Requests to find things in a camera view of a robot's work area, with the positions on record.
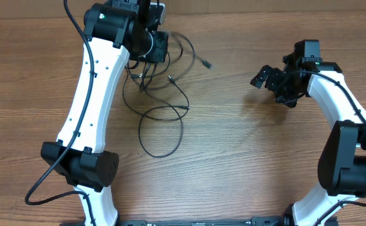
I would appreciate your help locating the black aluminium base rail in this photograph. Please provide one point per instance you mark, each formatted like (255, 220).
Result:
(198, 222)

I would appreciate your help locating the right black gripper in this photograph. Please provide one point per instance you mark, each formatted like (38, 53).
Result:
(277, 81)

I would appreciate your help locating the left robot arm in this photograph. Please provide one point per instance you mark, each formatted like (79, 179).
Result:
(115, 33)

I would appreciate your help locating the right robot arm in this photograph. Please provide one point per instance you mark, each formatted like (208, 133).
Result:
(342, 164)

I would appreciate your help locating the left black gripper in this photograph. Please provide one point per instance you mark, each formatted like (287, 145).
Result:
(161, 47)

